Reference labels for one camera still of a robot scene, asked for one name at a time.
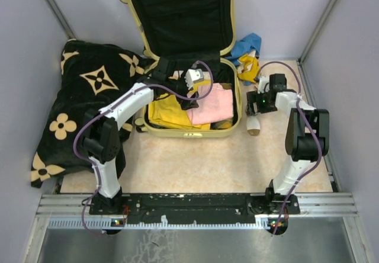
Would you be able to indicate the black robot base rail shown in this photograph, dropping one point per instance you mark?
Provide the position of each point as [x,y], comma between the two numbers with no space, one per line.
[231,208]

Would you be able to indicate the white egg-shaped container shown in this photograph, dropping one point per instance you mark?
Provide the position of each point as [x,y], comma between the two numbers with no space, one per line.
[253,125]

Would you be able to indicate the blue crumpled cloth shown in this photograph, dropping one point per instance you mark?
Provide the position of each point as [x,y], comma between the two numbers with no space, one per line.
[252,42]

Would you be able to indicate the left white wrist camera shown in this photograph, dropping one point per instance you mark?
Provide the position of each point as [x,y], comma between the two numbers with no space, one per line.
[192,77]

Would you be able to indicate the yellow black plaid shirt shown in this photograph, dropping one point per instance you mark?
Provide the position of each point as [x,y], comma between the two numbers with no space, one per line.
[222,125]

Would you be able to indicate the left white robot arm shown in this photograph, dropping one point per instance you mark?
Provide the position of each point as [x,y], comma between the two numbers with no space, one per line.
[98,141]

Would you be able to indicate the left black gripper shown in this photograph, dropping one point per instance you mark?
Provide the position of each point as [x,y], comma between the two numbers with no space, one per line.
[187,104]

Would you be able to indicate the yellow suitcase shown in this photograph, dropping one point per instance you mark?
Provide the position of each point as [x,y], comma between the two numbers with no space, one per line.
[177,33]

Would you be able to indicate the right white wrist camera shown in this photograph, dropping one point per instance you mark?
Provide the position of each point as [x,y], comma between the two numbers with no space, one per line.
[263,85]

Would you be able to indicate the black floral fleece blanket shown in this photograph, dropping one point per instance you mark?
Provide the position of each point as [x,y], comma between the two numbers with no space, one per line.
[92,76]

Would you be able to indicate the yellow patterned cloth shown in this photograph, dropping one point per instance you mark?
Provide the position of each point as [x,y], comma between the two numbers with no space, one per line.
[248,68]

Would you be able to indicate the white cable duct strip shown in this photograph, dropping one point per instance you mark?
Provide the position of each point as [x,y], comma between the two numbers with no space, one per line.
[114,224]

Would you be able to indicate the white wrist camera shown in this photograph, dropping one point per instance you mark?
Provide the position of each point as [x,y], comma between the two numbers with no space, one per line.
[192,77]
[263,85]

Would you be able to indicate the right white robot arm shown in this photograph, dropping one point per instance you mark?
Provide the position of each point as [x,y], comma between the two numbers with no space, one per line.
[306,139]

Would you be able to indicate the yellow pants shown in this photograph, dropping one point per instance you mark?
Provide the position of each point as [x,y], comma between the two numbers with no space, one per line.
[166,112]

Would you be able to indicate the pink towel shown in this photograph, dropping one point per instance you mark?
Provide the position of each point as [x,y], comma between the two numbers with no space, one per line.
[216,106]

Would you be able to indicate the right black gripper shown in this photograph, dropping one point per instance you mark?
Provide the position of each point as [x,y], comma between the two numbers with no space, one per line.
[252,97]

